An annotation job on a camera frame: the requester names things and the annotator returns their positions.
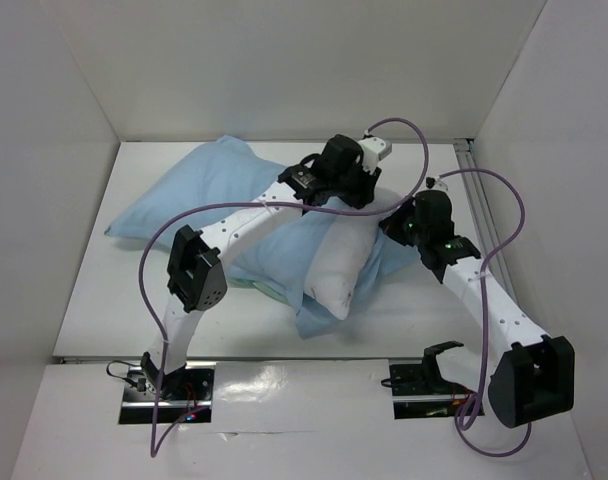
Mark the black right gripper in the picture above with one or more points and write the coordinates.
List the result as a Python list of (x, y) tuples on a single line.
[(396, 223)]

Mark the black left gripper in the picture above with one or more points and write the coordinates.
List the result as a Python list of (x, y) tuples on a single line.
[(364, 194)]

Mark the white pillow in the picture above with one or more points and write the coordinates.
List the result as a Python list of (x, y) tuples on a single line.
[(353, 258)]

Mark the light blue pillowcase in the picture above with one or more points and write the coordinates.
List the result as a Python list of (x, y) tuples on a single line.
[(219, 174)]

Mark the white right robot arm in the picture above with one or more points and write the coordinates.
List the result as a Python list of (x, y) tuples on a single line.
[(535, 375)]

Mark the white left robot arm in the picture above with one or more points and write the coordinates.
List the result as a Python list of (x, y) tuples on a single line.
[(345, 168)]

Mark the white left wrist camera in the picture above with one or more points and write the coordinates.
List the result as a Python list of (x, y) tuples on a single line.
[(375, 149)]

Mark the aluminium side rail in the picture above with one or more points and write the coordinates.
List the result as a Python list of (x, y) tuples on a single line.
[(485, 227)]

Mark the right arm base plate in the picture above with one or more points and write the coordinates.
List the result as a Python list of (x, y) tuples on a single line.
[(415, 396)]

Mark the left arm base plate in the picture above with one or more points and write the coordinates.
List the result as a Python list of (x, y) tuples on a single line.
[(192, 397)]

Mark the aluminium table edge rail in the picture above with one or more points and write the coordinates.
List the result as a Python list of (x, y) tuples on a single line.
[(77, 359)]

